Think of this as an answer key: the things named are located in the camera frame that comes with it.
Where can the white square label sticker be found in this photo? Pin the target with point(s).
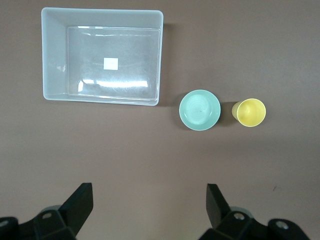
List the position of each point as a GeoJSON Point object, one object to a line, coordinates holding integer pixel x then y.
{"type": "Point", "coordinates": [110, 63]}

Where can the yellow plastic cup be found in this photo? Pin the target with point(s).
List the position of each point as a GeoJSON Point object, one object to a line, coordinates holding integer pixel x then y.
{"type": "Point", "coordinates": [251, 113]}

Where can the green ceramic bowl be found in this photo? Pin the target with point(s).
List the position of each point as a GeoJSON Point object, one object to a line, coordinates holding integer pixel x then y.
{"type": "Point", "coordinates": [199, 110]}

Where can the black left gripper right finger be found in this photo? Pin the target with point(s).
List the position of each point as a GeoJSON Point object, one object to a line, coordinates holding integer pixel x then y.
{"type": "Point", "coordinates": [220, 212]}

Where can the brown table cover sheet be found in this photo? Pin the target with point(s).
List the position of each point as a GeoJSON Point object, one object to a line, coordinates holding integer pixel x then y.
{"type": "Point", "coordinates": [150, 155]}

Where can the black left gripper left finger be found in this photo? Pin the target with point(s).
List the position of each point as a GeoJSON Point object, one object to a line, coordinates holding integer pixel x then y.
{"type": "Point", "coordinates": [75, 210]}

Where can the clear plastic storage box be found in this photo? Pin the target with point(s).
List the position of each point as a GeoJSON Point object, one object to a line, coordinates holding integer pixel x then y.
{"type": "Point", "coordinates": [53, 57]}

